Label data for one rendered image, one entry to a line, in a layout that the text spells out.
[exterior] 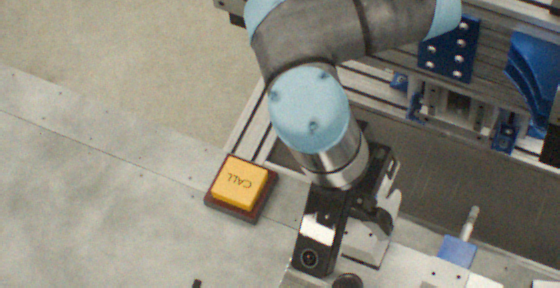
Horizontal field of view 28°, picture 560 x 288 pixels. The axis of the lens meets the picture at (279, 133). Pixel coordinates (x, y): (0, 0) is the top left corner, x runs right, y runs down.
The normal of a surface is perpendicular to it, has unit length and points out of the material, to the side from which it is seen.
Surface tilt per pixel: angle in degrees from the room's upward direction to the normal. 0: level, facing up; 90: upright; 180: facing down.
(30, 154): 0
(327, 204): 38
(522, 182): 0
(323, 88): 12
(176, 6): 0
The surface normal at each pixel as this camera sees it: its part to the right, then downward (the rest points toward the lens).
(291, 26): 0.00, -0.44
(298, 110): -0.25, -0.39
